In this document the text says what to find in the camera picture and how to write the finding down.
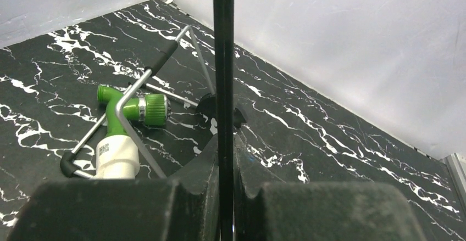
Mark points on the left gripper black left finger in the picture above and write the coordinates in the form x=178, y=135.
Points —
x=184, y=206

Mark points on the white dry-erase board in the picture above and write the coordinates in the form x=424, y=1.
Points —
x=224, y=44

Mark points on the black marble pattern mat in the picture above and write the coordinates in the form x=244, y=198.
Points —
x=48, y=102

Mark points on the metal whiteboard stand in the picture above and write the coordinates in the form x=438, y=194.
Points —
x=207, y=107

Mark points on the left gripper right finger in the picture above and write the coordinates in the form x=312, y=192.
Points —
x=268, y=208

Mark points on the aluminium frame rail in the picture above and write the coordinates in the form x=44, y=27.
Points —
x=456, y=166

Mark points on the green white marker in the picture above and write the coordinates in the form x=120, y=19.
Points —
x=117, y=154

